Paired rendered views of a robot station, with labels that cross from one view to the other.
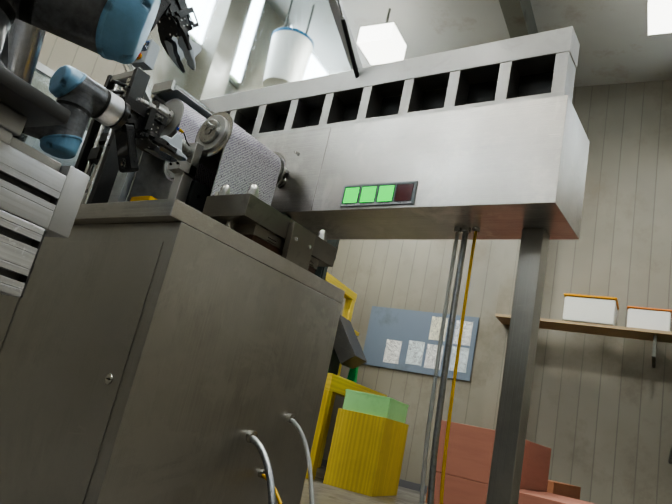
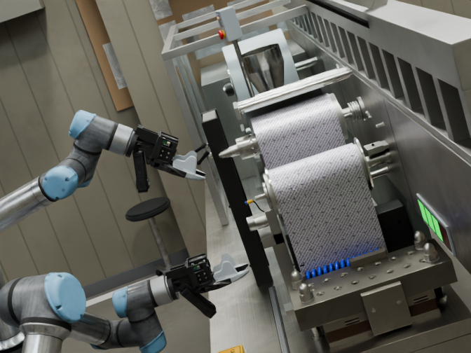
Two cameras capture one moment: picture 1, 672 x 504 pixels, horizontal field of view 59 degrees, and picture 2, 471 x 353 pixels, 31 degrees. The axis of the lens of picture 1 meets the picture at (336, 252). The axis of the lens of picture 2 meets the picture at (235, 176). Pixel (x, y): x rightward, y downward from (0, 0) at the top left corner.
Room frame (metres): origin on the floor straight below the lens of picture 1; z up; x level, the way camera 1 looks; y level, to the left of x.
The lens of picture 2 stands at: (0.30, -1.31, 1.90)
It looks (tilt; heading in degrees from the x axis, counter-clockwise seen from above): 15 degrees down; 55
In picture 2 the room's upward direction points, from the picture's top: 19 degrees counter-clockwise
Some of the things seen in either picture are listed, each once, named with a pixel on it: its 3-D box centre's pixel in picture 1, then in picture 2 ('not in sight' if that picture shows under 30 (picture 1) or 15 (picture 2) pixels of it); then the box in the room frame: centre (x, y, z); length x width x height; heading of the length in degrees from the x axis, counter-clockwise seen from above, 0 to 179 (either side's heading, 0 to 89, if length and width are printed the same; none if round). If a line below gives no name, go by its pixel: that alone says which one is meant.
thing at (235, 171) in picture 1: (244, 193); (334, 232); (1.67, 0.30, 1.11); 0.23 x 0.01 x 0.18; 143
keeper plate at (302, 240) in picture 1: (299, 247); (387, 309); (1.58, 0.10, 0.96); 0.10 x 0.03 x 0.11; 143
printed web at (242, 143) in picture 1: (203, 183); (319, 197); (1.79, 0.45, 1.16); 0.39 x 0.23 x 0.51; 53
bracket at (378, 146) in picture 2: not in sight; (376, 146); (1.84, 0.24, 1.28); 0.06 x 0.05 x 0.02; 143
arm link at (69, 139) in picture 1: (57, 128); (143, 332); (1.22, 0.65, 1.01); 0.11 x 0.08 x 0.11; 115
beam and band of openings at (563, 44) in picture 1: (186, 129); (335, 19); (2.30, 0.72, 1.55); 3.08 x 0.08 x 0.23; 53
